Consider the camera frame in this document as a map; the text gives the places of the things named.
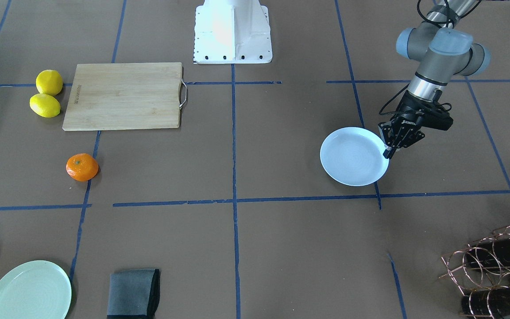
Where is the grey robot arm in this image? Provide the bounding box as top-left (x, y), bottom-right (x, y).
top-left (378, 0), bottom-right (491, 159)

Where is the upper yellow lemon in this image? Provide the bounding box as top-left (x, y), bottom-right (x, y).
top-left (35, 70), bottom-right (64, 96)

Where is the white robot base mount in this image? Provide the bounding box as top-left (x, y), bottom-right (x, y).
top-left (193, 0), bottom-right (273, 64)

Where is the copper wire bottle rack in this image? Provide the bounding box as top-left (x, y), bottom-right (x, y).
top-left (440, 226), bottom-right (510, 319)

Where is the folded grey cloth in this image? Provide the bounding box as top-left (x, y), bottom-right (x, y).
top-left (106, 268), bottom-right (161, 319)

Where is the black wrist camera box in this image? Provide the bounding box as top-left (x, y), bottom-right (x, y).
top-left (421, 109), bottom-right (453, 131)

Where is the orange mandarin fruit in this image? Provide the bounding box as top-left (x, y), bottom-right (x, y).
top-left (66, 153), bottom-right (99, 182)

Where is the light blue plate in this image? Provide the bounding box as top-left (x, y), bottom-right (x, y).
top-left (320, 127), bottom-right (390, 187)

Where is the bamboo cutting board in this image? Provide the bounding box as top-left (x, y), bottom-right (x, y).
top-left (62, 62), bottom-right (188, 132)

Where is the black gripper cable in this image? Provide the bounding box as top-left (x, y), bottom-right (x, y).
top-left (379, 84), bottom-right (452, 117)

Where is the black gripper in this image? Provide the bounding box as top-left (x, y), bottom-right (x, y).
top-left (378, 91), bottom-right (435, 159)

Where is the yellow lemon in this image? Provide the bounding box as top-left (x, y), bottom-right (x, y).
top-left (35, 70), bottom-right (64, 96)
top-left (30, 93), bottom-right (61, 118)

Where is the lower yellow lemon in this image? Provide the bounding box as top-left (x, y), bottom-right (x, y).
top-left (30, 93), bottom-right (61, 118)

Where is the pale green plate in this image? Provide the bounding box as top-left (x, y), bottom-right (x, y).
top-left (0, 260), bottom-right (72, 319)

